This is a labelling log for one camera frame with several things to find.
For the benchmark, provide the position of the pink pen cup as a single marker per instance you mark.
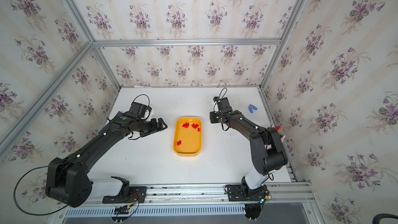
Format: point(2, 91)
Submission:
point(280, 133)

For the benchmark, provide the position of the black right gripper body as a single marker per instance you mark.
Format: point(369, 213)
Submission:
point(215, 117)

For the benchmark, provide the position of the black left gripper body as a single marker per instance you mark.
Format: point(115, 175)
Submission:
point(148, 127)

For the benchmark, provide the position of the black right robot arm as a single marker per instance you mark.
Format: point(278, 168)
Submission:
point(267, 150)

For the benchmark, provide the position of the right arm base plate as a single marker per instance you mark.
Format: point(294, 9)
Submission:
point(240, 193)

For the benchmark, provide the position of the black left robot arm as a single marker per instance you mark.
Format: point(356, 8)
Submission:
point(67, 179)

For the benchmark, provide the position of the blue plastic clip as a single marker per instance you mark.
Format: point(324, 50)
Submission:
point(252, 108)

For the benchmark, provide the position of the aluminium mounting rail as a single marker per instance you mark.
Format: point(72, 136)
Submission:
point(200, 193)

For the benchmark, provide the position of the yellow plastic storage tray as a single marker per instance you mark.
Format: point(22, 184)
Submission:
point(191, 139)

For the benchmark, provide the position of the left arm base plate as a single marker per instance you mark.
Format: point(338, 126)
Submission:
point(133, 194)

